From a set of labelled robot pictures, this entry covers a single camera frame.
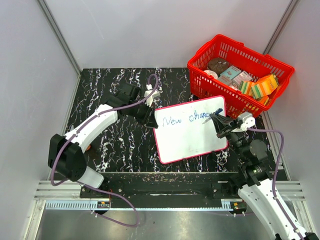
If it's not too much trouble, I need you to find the red plastic shopping basket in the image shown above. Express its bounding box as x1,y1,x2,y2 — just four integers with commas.
187,34,295,118

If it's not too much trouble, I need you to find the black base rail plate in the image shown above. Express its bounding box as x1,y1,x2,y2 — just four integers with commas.
79,172,258,201

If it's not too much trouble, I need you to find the white blue whiteboard marker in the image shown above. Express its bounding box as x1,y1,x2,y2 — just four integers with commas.
202,108,223,125

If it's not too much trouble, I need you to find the teal small box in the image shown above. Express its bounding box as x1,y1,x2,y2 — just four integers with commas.
220,65,242,80

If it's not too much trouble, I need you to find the orange sponge pack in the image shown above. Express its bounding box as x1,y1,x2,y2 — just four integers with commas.
250,74,279,99

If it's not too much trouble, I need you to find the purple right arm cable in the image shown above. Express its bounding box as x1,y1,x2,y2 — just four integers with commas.
247,127,308,240

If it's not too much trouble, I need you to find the white tape roll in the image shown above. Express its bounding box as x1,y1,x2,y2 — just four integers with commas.
204,69,219,79

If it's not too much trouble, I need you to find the pink white small box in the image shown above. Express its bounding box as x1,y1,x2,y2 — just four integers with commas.
231,71,253,88

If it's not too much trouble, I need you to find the pink framed whiteboard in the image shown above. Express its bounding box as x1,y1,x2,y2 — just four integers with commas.
153,95,228,164

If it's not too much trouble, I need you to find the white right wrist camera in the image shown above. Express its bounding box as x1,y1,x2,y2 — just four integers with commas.
237,112,256,132

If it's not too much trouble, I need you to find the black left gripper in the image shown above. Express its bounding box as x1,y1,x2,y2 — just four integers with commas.
128,100,157,129

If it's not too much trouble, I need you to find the brown round item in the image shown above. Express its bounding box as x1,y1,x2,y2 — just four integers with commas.
207,57,229,75

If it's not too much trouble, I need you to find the yellow green sponge pack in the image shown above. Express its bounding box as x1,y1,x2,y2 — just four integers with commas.
239,81,255,97

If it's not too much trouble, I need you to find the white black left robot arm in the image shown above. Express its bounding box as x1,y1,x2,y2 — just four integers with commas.
48,83,160,198

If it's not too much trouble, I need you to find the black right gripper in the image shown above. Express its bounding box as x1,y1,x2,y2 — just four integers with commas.
211,112,248,162

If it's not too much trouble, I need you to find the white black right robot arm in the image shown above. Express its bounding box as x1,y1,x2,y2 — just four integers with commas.
208,109,318,240

